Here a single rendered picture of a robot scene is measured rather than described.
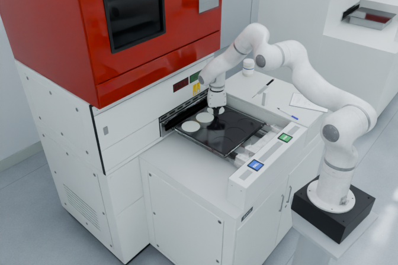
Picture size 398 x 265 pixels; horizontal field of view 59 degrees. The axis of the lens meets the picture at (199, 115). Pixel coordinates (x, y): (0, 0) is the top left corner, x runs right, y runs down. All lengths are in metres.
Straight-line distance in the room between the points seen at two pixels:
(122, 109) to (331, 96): 0.90
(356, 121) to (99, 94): 0.97
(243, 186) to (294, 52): 0.58
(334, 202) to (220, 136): 0.65
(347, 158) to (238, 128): 0.70
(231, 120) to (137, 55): 0.70
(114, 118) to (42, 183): 1.56
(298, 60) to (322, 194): 0.55
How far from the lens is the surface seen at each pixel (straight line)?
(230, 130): 1.88
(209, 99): 1.88
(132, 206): 2.05
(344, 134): 1.29
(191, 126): 1.91
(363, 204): 1.62
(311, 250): 1.76
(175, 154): 1.85
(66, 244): 2.64
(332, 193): 1.51
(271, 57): 1.41
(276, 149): 1.70
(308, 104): 2.05
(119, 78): 1.51
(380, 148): 3.55
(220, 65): 1.70
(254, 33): 1.53
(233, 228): 1.61
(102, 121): 1.60
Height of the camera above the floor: 2.03
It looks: 35 degrees down
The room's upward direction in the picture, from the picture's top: straight up
